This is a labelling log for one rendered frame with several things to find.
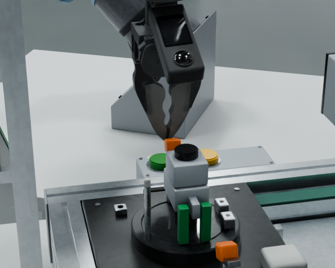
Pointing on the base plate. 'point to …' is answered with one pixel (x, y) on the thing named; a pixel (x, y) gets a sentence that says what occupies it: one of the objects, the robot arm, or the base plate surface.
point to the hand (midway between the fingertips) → (167, 133)
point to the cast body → (186, 178)
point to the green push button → (158, 161)
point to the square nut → (120, 209)
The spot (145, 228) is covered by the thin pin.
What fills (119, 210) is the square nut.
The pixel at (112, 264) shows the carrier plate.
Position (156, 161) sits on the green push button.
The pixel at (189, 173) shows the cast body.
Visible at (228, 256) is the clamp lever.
